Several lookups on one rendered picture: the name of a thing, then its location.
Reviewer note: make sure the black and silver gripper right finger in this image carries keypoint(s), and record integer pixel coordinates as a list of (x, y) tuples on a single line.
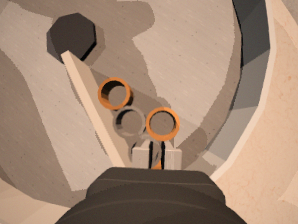
[(172, 159)]

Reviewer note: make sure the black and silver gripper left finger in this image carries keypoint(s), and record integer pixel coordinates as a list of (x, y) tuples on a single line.
[(142, 156)]

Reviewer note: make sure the orange bushing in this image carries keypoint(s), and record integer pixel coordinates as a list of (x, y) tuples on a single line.
[(158, 166), (174, 130)]

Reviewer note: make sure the grey metal ring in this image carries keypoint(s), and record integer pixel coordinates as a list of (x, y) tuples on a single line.
[(117, 119), (157, 158)]

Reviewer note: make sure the orange metal ring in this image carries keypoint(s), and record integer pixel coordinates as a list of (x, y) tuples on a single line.
[(107, 86)]

